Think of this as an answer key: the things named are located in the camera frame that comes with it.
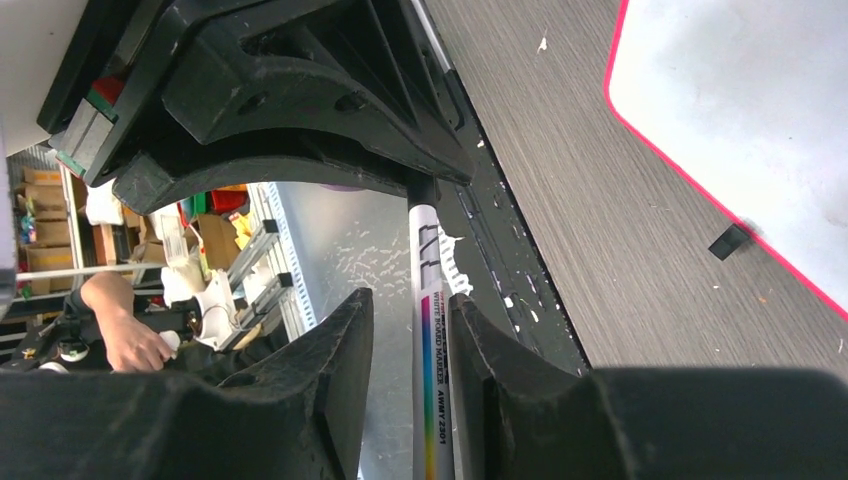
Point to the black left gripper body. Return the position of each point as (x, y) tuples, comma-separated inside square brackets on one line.
[(146, 155)]

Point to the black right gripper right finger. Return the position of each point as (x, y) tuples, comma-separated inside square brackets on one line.
[(520, 417)]

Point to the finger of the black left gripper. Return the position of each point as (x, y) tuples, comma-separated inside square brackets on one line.
[(354, 103)]

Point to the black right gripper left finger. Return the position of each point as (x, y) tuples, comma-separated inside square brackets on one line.
[(297, 414)]

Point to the black white whiteboard marker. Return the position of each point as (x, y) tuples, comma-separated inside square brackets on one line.
[(433, 452)]

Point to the pink framed whiteboard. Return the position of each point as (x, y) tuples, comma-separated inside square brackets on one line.
[(747, 100)]

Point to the black whiteboard stand foot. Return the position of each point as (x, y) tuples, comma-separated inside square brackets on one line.
[(732, 239)]

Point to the person's hand in background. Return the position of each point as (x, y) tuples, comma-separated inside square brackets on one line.
[(132, 346)]

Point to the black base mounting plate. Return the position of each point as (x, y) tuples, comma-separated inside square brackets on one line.
[(510, 280)]

